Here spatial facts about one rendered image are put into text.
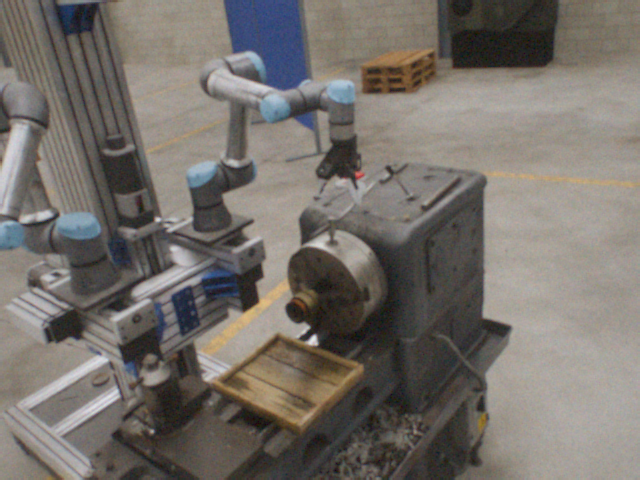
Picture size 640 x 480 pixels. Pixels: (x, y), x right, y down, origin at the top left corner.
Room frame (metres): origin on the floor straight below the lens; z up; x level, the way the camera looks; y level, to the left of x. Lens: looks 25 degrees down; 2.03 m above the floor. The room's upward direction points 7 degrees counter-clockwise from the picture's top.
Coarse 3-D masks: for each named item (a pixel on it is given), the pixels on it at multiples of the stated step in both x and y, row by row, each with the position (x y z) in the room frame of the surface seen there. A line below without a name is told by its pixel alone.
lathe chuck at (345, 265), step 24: (312, 240) 1.69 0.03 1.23; (336, 240) 1.64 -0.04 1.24; (288, 264) 1.71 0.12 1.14; (312, 264) 1.63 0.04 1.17; (336, 264) 1.57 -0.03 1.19; (360, 264) 1.57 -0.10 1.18; (312, 288) 1.64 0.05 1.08; (360, 288) 1.51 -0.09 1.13; (336, 312) 1.58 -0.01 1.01; (360, 312) 1.52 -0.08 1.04
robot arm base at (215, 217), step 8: (200, 208) 2.03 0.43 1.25; (208, 208) 2.02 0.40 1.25; (216, 208) 2.03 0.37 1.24; (224, 208) 2.06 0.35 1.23; (200, 216) 2.02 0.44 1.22; (208, 216) 2.02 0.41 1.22; (216, 216) 2.02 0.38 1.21; (224, 216) 2.04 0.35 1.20; (192, 224) 2.05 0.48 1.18; (200, 224) 2.02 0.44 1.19; (208, 224) 2.02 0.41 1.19; (216, 224) 2.01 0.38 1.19; (224, 224) 2.02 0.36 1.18; (200, 232) 2.01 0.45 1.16; (208, 232) 2.00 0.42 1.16
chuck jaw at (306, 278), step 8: (296, 256) 1.68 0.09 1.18; (304, 256) 1.65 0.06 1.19; (296, 264) 1.62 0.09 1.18; (304, 264) 1.63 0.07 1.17; (296, 272) 1.63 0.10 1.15; (304, 272) 1.61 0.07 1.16; (312, 272) 1.62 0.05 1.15; (296, 280) 1.61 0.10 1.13; (304, 280) 1.59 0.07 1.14; (312, 280) 1.60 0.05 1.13; (320, 280) 1.62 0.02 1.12; (296, 288) 1.58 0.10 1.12; (304, 288) 1.57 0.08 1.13
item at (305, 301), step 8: (296, 296) 1.53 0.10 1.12; (304, 296) 1.53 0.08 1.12; (312, 296) 1.53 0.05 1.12; (288, 304) 1.52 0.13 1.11; (296, 304) 1.50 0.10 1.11; (304, 304) 1.51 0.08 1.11; (312, 304) 1.51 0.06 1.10; (288, 312) 1.52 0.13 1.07; (296, 312) 1.54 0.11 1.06; (304, 312) 1.49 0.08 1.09; (312, 312) 1.50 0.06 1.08; (296, 320) 1.50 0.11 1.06; (304, 320) 1.49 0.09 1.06
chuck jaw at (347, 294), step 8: (328, 288) 1.58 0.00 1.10; (336, 288) 1.57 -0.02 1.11; (320, 296) 1.54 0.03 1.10; (328, 296) 1.53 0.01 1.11; (336, 296) 1.52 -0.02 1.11; (344, 296) 1.51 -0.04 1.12; (352, 296) 1.51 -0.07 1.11; (360, 296) 1.52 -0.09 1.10; (320, 304) 1.52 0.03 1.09; (328, 304) 1.52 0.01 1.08; (336, 304) 1.51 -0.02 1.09; (344, 304) 1.51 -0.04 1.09; (352, 304) 1.50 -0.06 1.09
